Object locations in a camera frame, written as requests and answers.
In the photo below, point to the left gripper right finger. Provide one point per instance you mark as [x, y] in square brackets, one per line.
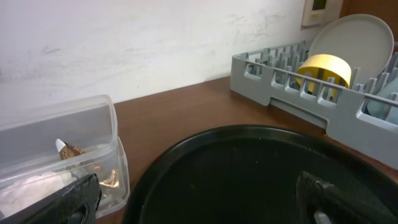
[322, 202]

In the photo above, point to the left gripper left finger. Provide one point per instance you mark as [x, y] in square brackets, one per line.
[76, 203]

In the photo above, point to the brown snack wrapper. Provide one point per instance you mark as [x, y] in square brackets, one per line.
[107, 179]

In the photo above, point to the white tissue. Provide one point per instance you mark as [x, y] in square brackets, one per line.
[24, 193]

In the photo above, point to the blue cup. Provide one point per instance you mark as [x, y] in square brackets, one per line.
[378, 109]

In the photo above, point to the yellow bowl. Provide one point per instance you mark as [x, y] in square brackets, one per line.
[324, 66]

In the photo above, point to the grey round plate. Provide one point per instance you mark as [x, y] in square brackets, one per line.
[363, 41]

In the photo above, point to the grey plastic dishwasher rack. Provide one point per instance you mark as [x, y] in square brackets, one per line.
[267, 77]

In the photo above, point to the clear plastic storage bin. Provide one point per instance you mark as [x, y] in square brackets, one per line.
[44, 149]

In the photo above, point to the black round tray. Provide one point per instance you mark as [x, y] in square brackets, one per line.
[248, 174]

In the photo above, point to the beige wall thermostat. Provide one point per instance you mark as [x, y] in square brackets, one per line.
[318, 12]

